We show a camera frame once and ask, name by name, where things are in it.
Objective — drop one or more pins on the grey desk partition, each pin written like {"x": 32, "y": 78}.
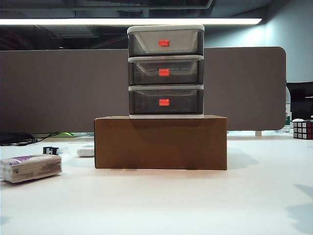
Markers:
{"x": 61, "y": 90}

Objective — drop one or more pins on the brown cardboard box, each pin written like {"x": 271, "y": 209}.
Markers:
{"x": 159, "y": 144}

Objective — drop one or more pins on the white partition foot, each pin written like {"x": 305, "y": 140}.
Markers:
{"x": 258, "y": 133}

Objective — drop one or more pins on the white earbuds case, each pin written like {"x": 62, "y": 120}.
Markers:
{"x": 85, "y": 151}

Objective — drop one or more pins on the clear plastic bottle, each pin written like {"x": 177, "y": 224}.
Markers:
{"x": 288, "y": 122}

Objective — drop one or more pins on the Rubik's cube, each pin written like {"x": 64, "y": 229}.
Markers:
{"x": 303, "y": 129}

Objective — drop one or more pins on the ceiling light strip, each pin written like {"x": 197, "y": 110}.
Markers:
{"x": 122, "y": 21}

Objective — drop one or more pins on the small black white block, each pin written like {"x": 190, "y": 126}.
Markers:
{"x": 50, "y": 150}

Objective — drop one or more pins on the white plastic drawer cabinet frame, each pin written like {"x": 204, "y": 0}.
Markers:
{"x": 166, "y": 27}

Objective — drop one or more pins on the napkin pack with purple print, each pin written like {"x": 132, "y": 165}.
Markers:
{"x": 29, "y": 169}

